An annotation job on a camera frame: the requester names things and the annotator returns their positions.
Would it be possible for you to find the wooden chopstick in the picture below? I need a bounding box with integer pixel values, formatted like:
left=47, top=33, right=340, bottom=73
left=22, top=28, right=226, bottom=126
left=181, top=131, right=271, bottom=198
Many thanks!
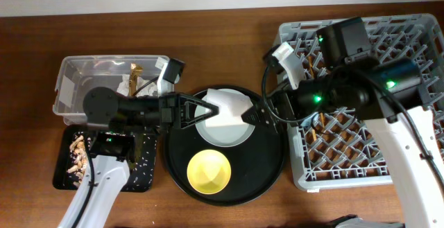
left=307, top=55, right=317, bottom=79
left=310, top=112, right=325, bottom=141

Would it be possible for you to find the grey plate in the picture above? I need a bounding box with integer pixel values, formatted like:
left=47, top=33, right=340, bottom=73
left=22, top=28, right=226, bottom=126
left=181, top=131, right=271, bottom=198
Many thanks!
left=196, top=88, right=255, bottom=147

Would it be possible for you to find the white napkin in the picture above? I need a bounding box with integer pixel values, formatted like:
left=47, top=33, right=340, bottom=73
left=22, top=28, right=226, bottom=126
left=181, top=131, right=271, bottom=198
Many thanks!
left=117, top=74, right=157, bottom=97

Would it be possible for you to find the yellow bowl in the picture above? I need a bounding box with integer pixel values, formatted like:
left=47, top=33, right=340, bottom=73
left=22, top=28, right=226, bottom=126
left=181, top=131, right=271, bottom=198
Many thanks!
left=187, top=150, right=232, bottom=195

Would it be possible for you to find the food scraps and rice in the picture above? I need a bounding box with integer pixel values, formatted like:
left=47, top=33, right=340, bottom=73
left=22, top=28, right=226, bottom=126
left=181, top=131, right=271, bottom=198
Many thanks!
left=58, top=132, right=157, bottom=192

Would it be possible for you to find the pink cup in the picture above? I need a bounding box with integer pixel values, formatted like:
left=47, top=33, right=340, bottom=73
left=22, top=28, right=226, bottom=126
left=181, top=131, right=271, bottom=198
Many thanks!
left=205, top=89, right=253, bottom=128

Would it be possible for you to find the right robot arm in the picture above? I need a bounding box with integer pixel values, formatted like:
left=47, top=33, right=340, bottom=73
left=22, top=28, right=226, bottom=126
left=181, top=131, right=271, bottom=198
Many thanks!
left=242, top=38, right=443, bottom=227

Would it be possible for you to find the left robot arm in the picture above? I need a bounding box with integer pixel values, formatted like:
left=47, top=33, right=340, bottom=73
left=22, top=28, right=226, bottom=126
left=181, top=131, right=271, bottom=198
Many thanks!
left=59, top=87, right=219, bottom=227

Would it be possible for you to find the grey dishwasher rack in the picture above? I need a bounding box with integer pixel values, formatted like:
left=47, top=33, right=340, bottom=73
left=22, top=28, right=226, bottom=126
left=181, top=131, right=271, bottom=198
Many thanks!
left=274, top=14, right=443, bottom=192

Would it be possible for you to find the round black serving tray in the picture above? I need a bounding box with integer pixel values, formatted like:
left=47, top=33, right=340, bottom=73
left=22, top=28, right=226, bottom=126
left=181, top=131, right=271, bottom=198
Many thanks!
left=163, top=127, right=288, bottom=207

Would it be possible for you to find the clear plastic bin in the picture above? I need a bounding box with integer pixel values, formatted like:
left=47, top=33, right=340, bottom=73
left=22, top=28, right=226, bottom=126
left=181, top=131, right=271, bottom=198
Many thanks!
left=53, top=55, right=169, bottom=125

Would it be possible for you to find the black rectangular tray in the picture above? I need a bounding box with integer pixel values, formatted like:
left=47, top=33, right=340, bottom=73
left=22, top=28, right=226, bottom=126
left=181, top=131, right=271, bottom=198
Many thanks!
left=52, top=125, right=157, bottom=193

